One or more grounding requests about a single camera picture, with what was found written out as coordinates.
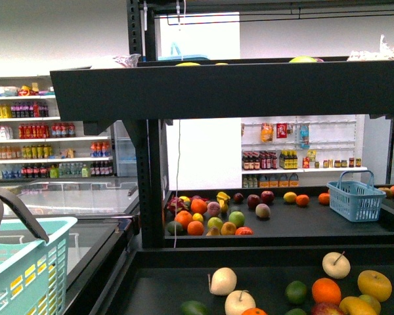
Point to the glass top freezer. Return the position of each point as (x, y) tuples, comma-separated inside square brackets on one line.
[(107, 213)]

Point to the white apple with stem right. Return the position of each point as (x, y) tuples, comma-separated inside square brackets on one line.
[(336, 265)]

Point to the red tomato far tray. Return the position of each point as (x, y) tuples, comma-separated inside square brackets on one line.
[(244, 231)]

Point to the teal plastic shopping basket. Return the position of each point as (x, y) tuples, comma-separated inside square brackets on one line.
[(19, 250)]

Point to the dark red apple far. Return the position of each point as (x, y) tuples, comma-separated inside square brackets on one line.
[(253, 201)]

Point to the green lime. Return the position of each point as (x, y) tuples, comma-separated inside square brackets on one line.
[(296, 292), (296, 311)]

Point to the far orange beside lemon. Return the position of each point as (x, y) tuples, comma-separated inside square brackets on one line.
[(302, 200)]

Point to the green apple far tray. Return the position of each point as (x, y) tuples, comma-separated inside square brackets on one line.
[(238, 218)]

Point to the black shelf upright post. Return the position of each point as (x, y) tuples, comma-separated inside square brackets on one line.
[(146, 133)]

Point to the yellow-orange apple front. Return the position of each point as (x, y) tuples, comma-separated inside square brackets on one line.
[(354, 305)]

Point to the white pear left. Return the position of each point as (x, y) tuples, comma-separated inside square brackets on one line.
[(222, 282)]

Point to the white drinks shelf unit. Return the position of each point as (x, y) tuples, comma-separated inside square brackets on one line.
[(35, 142)]

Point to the white sauce shelf unit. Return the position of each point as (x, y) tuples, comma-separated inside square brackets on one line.
[(301, 150)]

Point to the orange near tray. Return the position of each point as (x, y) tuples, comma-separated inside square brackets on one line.
[(325, 290)]

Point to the peach far tray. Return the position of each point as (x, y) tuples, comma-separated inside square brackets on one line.
[(263, 211)]

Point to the large mandarin orange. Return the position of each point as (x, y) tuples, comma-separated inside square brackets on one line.
[(254, 311)]

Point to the small green-yellow fruit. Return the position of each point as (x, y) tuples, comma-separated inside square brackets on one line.
[(373, 302)]

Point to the yellow apple right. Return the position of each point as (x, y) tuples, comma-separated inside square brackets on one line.
[(375, 284)]

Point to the yellow lemon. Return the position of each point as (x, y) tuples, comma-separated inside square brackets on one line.
[(35, 291), (290, 197)]

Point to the blue basket on far shelf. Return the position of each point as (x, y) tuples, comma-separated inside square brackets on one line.
[(354, 200)]

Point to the white apple front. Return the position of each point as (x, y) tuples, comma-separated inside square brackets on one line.
[(239, 301)]

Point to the black upper shelf tray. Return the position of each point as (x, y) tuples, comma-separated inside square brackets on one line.
[(234, 90)]

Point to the dark green avocado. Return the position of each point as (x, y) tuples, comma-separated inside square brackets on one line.
[(193, 307)]

